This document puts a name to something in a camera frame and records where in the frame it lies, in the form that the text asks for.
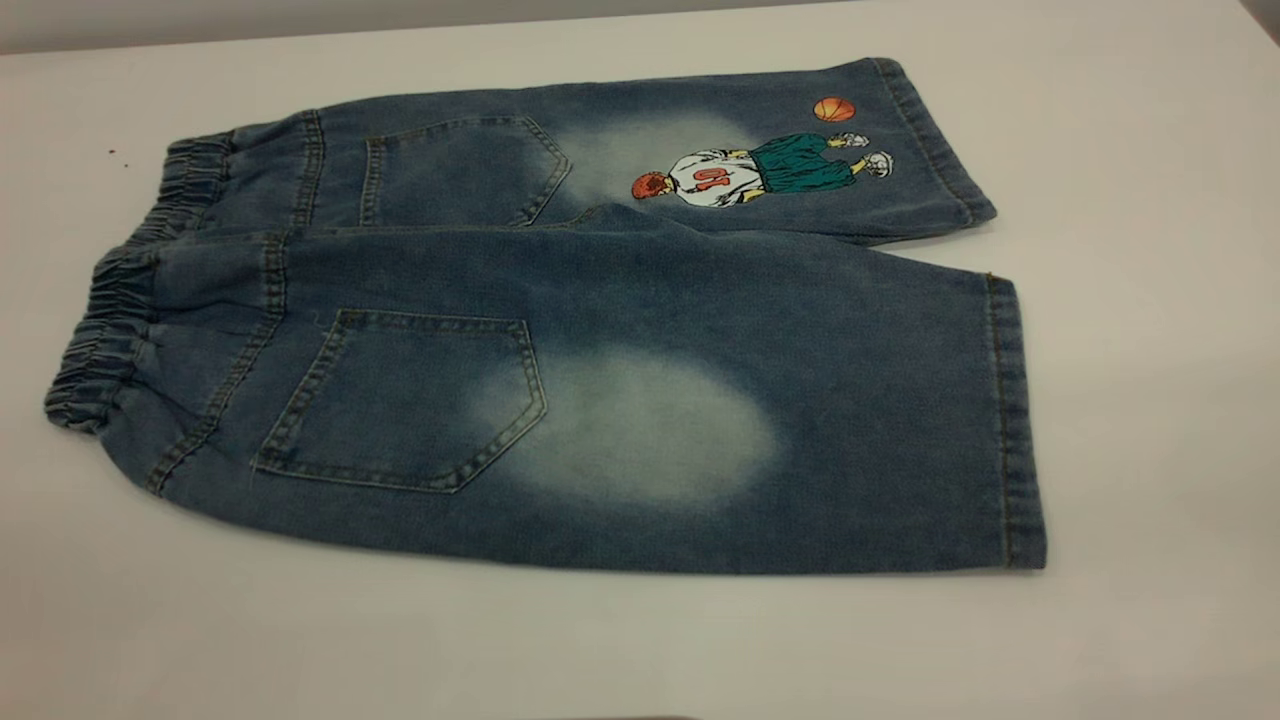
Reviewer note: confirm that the blue denim jeans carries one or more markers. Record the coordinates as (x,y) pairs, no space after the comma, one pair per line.
(640,330)

